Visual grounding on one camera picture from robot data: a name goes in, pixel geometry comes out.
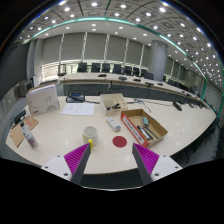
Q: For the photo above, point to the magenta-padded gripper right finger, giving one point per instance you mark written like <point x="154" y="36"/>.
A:
<point x="147" y="159"/>

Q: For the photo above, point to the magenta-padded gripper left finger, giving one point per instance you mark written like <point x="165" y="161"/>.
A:
<point x="76" y="159"/>

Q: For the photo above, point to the clear bottle with black cap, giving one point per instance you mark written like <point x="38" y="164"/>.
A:
<point x="29" y="136"/>

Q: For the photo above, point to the black marker pen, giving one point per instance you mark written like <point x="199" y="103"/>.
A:
<point x="150" y="133"/>

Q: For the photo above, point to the white-barrelled marker pen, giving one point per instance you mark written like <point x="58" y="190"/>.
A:
<point x="143" y="132"/>

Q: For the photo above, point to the flat round red coaster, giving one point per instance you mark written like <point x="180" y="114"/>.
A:
<point x="119" y="141"/>

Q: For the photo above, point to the open brown box, red side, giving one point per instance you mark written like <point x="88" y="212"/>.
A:
<point x="133" y="128"/>

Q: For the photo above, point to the teal whiteboard eraser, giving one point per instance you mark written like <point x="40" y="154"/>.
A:
<point x="145" y="121"/>

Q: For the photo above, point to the white remote control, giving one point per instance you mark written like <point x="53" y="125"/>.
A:
<point x="113" y="123"/>

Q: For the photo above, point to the white paper sheet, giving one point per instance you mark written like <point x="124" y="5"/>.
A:
<point x="78" y="109"/>

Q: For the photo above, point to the black table microphone base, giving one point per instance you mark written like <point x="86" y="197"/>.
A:
<point x="177" y="106"/>

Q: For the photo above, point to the black desk telephone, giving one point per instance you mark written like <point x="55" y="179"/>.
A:
<point x="75" y="97"/>

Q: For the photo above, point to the brown paper envelope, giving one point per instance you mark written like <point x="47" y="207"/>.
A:
<point x="18" y="133"/>

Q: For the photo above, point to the small open white box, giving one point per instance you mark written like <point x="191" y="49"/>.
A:
<point x="108" y="100"/>

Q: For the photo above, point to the large white cardboard box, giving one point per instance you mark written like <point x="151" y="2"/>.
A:
<point x="42" y="100"/>

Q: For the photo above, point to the long curved conference desk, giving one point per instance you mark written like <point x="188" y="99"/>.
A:
<point x="86" y="88"/>

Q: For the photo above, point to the black power strip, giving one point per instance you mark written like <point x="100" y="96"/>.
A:
<point x="18" y="116"/>

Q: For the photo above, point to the grey box monitor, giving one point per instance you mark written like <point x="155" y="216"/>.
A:
<point x="26" y="88"/>

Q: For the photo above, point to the row of black office chairs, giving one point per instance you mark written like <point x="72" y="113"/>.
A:
<point x="82" y="67"/>

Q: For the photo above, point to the group of round ceiling lights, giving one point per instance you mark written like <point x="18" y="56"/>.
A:
<point x="94" y="4"/>

